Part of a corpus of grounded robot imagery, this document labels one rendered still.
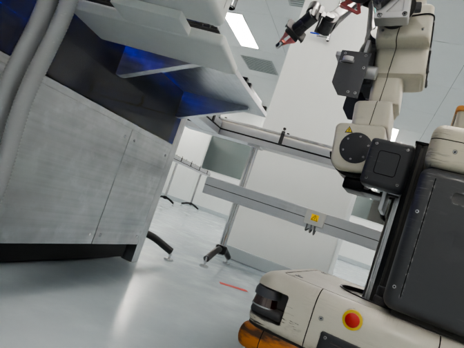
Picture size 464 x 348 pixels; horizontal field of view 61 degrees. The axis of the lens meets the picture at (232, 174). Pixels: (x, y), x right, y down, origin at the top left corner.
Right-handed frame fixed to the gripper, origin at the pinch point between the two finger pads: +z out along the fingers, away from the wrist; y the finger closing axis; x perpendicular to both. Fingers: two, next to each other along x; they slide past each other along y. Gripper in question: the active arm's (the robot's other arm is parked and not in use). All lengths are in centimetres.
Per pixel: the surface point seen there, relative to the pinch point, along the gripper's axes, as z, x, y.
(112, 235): 65, 94, 3
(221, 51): -35, 79, 25
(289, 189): 109, -37, -101
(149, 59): 7, 57, 38
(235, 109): 23.5, 28.8, -3.7
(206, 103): 33.6, 28.1, 6.7
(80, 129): 25, 86, 40
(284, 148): 65, -19, -58
